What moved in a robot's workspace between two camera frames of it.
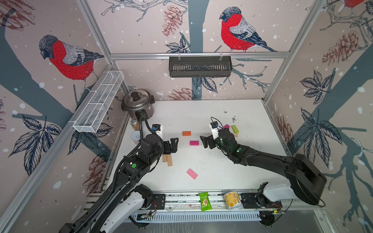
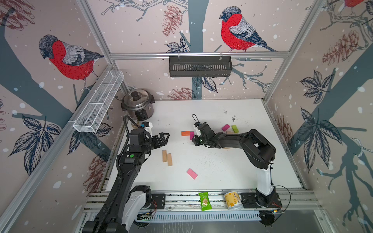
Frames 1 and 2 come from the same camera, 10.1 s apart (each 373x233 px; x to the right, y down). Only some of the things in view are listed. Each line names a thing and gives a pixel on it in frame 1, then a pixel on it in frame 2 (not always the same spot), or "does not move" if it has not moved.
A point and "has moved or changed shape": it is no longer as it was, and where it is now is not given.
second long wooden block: (164, 157) does not move
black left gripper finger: (174, 141) → (162, 136)
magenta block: (194, 143) has moved or changed shape
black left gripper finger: (174, 148) → (161, 141)
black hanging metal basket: (202, 66) does not move
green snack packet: (205, 202) does not move
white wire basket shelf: (89, 120) does not move
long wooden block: (169, 160) does not move
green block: (235, 129) does not move
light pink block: (192, 174) does not move
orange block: (186, 133) does not move
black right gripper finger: (211, 144) → (196, 141)
